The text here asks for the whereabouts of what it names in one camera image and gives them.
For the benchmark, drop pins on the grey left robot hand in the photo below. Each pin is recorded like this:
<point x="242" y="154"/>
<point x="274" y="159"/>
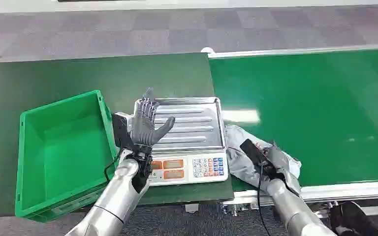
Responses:
<point x="143" y="128"/>

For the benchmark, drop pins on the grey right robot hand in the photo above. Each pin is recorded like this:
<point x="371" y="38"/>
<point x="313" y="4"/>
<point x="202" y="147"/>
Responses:
<point x="273" y="167"/>

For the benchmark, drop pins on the grey plastic parcel bag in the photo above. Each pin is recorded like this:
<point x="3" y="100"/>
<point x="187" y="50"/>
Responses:
<point x="239" y="156"/>

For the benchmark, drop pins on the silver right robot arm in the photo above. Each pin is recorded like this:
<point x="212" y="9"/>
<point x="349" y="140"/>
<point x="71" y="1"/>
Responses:
<point x="293" y="211"/>

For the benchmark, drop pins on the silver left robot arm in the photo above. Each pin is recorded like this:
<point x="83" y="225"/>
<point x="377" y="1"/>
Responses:
<point x="117" y="202"/>

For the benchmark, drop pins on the white electronic scale steel tray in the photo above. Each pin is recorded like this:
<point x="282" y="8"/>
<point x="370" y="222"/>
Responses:
<point x="192" y="130"/>

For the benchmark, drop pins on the bright green conveyor belt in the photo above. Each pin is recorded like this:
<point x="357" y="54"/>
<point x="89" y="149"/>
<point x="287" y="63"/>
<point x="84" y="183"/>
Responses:
<point x="306" y="114"/>

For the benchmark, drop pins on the green plastic crate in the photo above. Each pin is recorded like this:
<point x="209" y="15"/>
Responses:
<point x="62" y="153"/>

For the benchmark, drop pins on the black robot foot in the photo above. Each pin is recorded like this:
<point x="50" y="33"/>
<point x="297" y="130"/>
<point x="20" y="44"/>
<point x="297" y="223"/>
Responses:
<point x="352" y="218"/>

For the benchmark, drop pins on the dark green table mat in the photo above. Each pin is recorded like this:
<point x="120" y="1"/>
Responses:
<point x="45" y="78"/>

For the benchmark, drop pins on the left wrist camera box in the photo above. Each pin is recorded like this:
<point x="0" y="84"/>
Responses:
<point x="121" y="130"/>

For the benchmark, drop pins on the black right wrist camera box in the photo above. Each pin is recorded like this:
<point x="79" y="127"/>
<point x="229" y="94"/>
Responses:
<point x="252" y="150"/>

